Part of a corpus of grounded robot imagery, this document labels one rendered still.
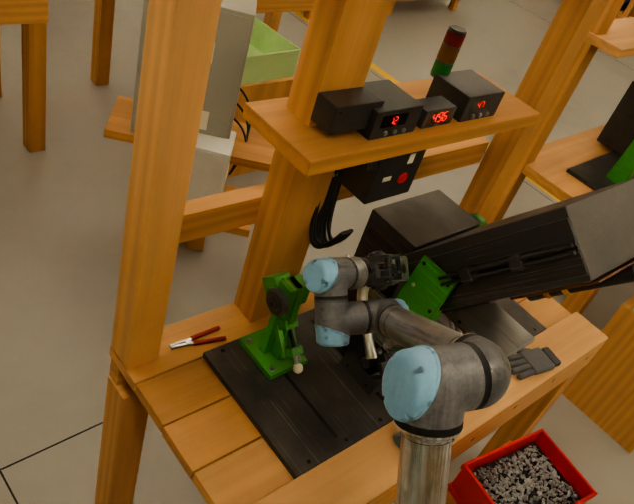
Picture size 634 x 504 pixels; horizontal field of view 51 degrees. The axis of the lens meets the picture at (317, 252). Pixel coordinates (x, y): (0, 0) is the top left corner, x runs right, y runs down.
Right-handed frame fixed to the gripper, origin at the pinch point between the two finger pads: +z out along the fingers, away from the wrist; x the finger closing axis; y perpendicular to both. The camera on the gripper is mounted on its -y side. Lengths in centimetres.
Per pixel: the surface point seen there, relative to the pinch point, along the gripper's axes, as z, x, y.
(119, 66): 128, 161, -300
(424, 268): 5.9, -0.4, 4.7
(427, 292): 6.0, -6.7, 4.9
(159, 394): -43, -26, -45
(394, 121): -12.6, 34.2, 11.3
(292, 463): -27, -44, -16
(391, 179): -2.0, 22.7, 2.2
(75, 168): 53, 72, -239
